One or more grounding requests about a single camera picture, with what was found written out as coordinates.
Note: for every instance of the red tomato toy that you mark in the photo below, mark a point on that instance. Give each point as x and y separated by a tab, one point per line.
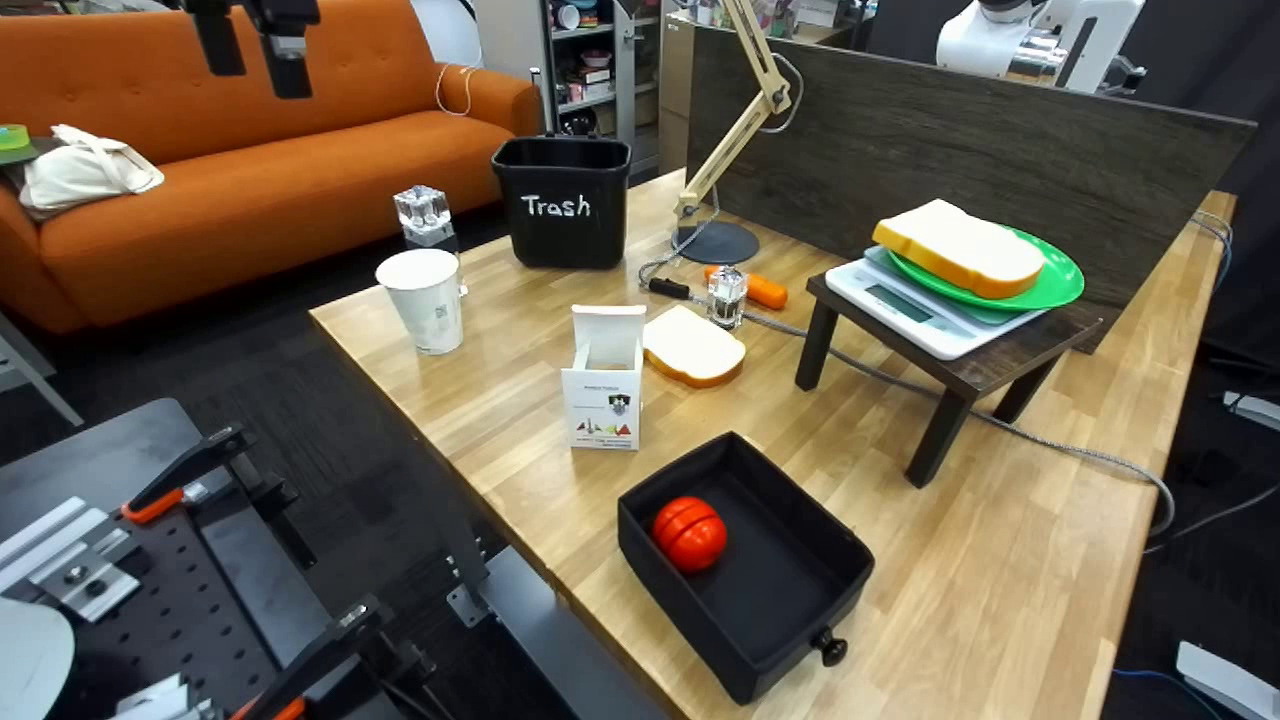
689	533

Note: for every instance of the flat bread slice toy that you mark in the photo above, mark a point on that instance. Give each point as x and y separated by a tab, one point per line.
689	346

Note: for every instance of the orange carrot toy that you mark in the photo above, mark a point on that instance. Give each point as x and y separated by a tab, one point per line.
763	291

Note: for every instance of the thick bread slice toy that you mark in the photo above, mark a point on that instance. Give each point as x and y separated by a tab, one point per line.
963	250

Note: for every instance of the white open carton box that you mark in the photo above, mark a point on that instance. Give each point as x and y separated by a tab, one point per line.
604	379

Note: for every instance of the small glass jar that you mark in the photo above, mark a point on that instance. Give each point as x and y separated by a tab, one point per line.
727	292

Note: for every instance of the beige desk lamp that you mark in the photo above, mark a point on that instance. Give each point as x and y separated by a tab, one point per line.
701	233

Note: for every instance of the black trash bin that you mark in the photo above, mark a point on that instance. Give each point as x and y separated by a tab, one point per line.
566	198

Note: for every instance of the white paper cup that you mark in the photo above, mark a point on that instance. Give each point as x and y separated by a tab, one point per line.
424	291

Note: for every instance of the black rectangular tray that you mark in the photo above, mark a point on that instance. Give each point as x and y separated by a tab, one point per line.
773	592

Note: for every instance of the dark wooden divider board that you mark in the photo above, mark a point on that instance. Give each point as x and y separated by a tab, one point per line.
1110	183

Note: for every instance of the grey storage shelf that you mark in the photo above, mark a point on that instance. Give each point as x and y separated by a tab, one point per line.
602	66

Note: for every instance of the white kitchen scale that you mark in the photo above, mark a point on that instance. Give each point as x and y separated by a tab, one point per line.
917	313

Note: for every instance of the small dark wooden stool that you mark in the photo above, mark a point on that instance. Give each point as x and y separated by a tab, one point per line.
1010	365

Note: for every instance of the orange sofa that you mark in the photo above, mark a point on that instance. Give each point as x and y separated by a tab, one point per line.
253	183

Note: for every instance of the green plate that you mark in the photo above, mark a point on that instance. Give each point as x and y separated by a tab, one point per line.
1061	282

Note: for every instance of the black perforated metal cart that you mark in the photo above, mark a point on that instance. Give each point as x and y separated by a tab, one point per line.
202	606

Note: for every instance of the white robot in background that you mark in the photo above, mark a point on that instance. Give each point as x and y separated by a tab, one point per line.
1074	44

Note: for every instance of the white cloth bag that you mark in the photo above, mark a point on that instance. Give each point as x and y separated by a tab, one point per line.
81	168

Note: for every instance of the green object on sofa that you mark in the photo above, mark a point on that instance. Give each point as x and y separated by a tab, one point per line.
12	147

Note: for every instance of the orange handled black clamp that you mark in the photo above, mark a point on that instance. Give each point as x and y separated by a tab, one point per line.
173	481

